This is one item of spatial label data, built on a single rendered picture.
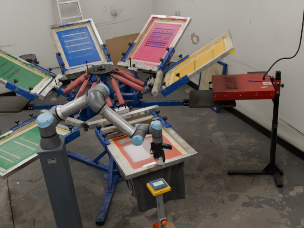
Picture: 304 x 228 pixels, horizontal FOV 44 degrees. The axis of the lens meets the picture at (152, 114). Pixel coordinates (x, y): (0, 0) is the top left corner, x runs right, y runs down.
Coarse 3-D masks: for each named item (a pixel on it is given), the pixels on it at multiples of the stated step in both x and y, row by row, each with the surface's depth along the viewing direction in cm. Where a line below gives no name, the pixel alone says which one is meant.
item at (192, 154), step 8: (136, 120) 345; (104, 128) 336; (112, 128) 337; (168, 128) 327; (176, 136) 314; (184, 144) 301; (112, 152) 299; (192, 152) 289; (120, 160) 288; (168, 160) 283; (176, 160) 283; (184, 160) 286; (120, 168) 281; (144, 168) 276; (152, 168) 277; (160, 168) 280; (128, 176) 271; (136, 176) 274
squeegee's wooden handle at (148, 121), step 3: (141, 120) 329; (144, 120) 329; (147, 120) 330; (150, 120) 332; (132, 123) 326; (135, 123) 327; (138, 123) 328; (144, 123) 330; (147, 123) 332; (150, 123) 333; (114, 129) 321; (117, 129) 322; (114, 132) 322; (117, 132) 323; (120, 132) 324
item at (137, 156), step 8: (120, 144) 316; (128, 144) 315; (128, 152) 304; (136, 152) 303; (144, 152) 302; (128, 160) 294; (136, 160) 293; (144, 160) 292; (152, 160) 291; (136, 168) 283
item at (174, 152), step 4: (148, 136) 325; (164, 136) 322; (144, 140) 319; (148, 140) 318; (164, 140) 316; (168, 140) 316; (144, 144) 313; (148, 144) 312; (148, 148) 307; (164, 148) 305; (172, 148) 304; (164, 152) 299; (168, 152) 299; (172, 152) 298; (176, 152) 298; (180, 152) 297; (168, 156) 294; (172, 156) 294; (176, 156) 293
